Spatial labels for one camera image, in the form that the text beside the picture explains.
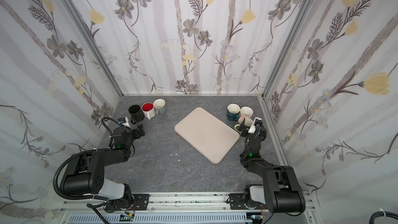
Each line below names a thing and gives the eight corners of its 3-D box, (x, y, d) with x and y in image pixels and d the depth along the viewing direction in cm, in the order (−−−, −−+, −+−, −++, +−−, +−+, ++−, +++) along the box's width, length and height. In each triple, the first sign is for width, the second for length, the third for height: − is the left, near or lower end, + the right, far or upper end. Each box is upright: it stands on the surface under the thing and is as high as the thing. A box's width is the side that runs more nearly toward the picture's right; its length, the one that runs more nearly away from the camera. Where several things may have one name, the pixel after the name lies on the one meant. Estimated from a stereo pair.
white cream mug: (141, 113, 112) (138, 106, 105) (151, 107, 115) (148, 99, 109) (150, 122, 107) (147, 115, 100) (160, 115, 111) (157, 108, 104)
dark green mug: (225, 121, 107) (227, 112, 99) (226, 111, 112) (228, 102, 104) (236, 123, 106) (239, 114, 98) (237, 113, 112) (240, 104, 103)
